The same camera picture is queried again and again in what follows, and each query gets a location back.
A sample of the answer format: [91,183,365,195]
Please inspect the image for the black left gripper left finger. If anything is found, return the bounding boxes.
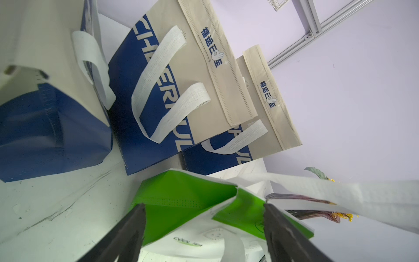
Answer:
[78,204,146,262]

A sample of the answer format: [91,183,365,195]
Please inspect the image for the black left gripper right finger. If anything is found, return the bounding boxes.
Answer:
[264,204,332,262]

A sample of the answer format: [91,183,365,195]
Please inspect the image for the green white takeout bag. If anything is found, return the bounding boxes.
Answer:
[132,169,419,262]

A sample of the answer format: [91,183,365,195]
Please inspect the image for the blue beige bag right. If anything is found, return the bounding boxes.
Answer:
[182,45,302,175]

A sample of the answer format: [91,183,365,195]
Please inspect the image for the blue beige bag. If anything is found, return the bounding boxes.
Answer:
[1,1,116,182]
[182,45,302,175]
[109,1,257,175]

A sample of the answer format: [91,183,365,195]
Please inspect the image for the blue beige bag left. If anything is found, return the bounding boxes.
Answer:
[1,1,116,182]

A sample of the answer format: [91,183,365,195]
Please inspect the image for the blue beige bag middle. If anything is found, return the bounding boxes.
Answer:
[109,1,257,175]

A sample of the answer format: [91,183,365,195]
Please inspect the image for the sunflower bouquet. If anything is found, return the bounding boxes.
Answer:
[266,167,354,224]

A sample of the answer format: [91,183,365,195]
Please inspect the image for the aluminium frame profiles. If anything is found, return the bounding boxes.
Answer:
[268,0,372,69]

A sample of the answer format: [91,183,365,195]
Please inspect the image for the white wire wall basket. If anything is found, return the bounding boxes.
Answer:
[267,0,289,12]

